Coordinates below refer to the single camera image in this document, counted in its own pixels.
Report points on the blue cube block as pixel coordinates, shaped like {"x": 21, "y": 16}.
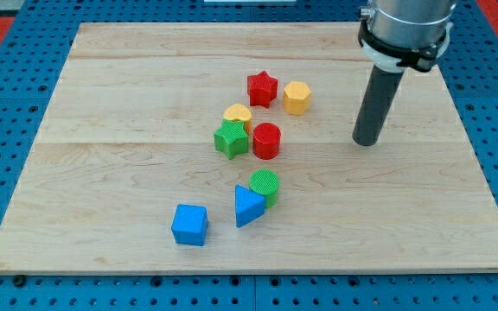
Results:
{"x": 190, "y": 225}

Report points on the yellow hexagon block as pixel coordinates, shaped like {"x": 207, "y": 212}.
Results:
{"x": 297, "y": 96}

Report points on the red star block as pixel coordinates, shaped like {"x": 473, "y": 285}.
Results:
{"x": 262, "y": 89}

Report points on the red cylinder block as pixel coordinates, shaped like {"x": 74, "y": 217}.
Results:
{"x": 266, "y": 141}

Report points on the green star block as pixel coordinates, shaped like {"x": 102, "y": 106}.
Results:
{"x": 231, "y": 138}

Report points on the wooden board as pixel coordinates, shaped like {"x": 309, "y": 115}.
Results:
{"x": 128, "y": 135}

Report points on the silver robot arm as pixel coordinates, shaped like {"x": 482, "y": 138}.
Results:
{"x": 396, "y": 34}

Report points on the yellow heart block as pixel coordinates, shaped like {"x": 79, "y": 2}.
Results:
{"x": 239, "y": 112}

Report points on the blue triangle block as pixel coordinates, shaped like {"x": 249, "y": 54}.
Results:
{"x": 248, "y": 205}

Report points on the green cylinder block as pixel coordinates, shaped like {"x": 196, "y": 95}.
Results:
{"x": 266, "y": 183}

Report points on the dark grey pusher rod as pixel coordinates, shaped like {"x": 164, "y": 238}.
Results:
{"x": 378, "y": 98}

